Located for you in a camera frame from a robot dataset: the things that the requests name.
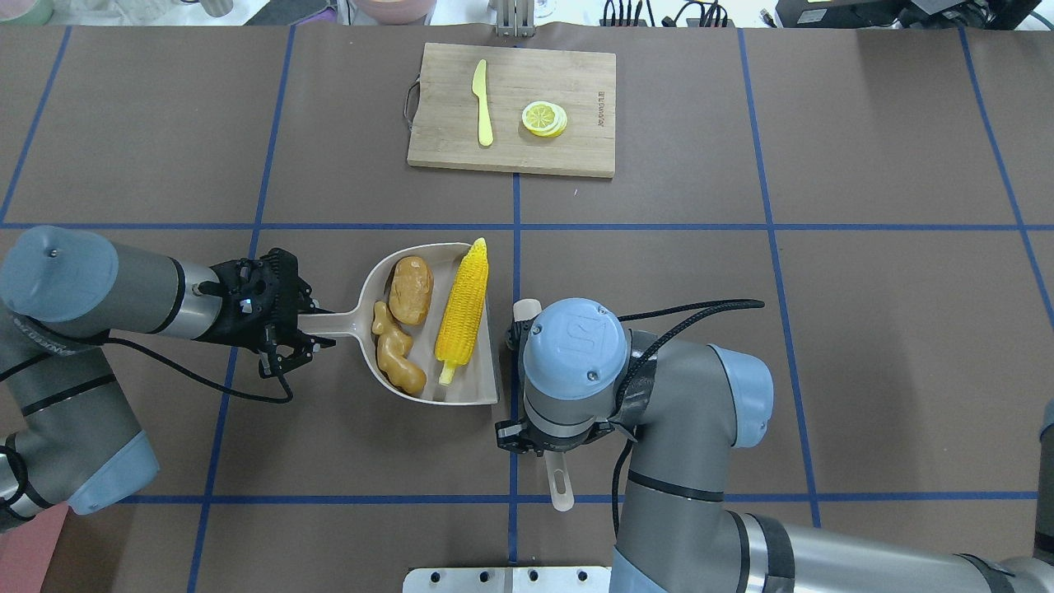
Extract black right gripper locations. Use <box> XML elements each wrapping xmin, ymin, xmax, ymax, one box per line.
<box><xmin>496</xmin><ymin>417</ymin><xmax>614</xmax><ymax>455</ymax></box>

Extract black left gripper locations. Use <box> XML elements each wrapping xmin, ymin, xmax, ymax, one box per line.
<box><xmin>196</xmin><ymin>248</ymin><xmax>336</xmax><ymax>379</ymax></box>

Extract beige plastic dustpan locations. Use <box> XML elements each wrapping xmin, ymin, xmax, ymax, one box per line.
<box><xmin>298</xmin><ymin>241</ymin><xmax>503</xmax><ymax>406</ymax></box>

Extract tan toy ginger root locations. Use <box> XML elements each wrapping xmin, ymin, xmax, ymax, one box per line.
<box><xmin>371</xmin><ymin>301</ymin><xmax>427</xmax><ymax>395</ymax></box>

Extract beige hand brush black bristles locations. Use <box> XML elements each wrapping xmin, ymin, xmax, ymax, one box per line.
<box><xmin>512</xmin><ymin>299</ymin><xmax>575</xmax><ymax>513</ymax></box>

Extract brown toy potato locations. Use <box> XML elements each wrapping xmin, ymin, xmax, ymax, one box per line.
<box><xmin>388</xmin><ymin>255</ymin><xmax>434</xmax><ymax>327</ymax></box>

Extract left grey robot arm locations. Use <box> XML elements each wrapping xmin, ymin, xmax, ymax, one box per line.
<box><xmin>2</xmin><ymin>226</ymin><xmax>334</xmax><ymax>530</ymax></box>

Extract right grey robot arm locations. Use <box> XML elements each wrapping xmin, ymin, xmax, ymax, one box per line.
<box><xmin>496</xmin><ymin>299</ymin><xmax>1053</xmax><ymax>592</ymax></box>

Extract wooden cutting board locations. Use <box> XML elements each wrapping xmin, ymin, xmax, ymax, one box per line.
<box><xmin>408</xmin><ymin>42</ymin><xmax>617</xmax><ymax>179</ymax></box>

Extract yellow plastic toy knife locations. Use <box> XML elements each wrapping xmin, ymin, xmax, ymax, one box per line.
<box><xmin>471</xmin><ymin>58</ymin><xmax>494</xmax><ymax>147</ymax></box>

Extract yellow toy lemon slices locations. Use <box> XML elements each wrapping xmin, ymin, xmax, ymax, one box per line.
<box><xmin>520</xmin><ymin>100</ymin><xmax>569</xmax><ymax>138</ymax></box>

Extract black monitor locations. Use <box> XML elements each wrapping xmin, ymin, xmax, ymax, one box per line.
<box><xmin>775</xmin><ymin>1</ymin><xmax>1040</xmax><ymax>29</ymax></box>

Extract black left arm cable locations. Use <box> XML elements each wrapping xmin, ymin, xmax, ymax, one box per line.
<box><xmin>0</xmin><ymin>329</ymin><xmax>296</xmax><ymax>404</ymax></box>

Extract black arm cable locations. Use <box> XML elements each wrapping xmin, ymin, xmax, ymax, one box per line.
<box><xmin>0</xmin><ymin>329</ymin><xmax>296</xmax><ymax>404</ymax></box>
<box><xmin>609</xmin><ymin>299</ymin><xmax>767</xmax><ymax>536</ymax></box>

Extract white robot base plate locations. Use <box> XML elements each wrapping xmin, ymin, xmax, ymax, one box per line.
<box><xmin>402</xmin><ymin>566</ymin><xmax>611</xmax><ymax>592</ymax></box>

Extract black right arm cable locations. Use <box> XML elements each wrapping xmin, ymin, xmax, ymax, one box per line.
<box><xmin>609</xmin><ymin>299</ymin><xmax>767</xmax><ymax>536</ymax></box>

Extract aluminium frame post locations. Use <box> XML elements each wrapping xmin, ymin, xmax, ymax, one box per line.
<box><xmin>489</xmin><ymin>0</ymin><xmax>536</xmax><ymax>38</ymax></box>

